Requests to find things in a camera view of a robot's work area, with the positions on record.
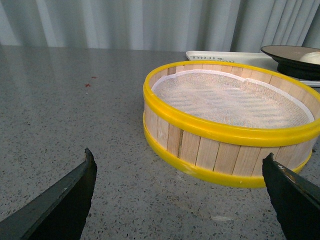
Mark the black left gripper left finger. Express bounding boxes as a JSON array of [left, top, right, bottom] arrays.
[[0, 148, 98, 240]]

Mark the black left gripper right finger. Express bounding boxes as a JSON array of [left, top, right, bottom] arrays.
[[262, 153, 320, 240]]

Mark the black and tan plate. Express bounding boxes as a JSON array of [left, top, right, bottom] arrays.
[[260, 45, 320, 81]]

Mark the white steamed bun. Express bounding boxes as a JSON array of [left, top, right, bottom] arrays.
[[299, 51, 320, 65]]

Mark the white rectangular tray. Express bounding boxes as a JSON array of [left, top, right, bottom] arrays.
[[185, 50, 320, 88]]

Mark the yellow rimmed bamboo steamer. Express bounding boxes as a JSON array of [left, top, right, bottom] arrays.
[[143, 60, 320, 188]]

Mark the white mesh steamer cloth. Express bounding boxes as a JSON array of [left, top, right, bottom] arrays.
[[151, 69, 315, 129]]

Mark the grey curtain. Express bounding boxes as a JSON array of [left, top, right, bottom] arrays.
[[0, 0, 320, 53]]

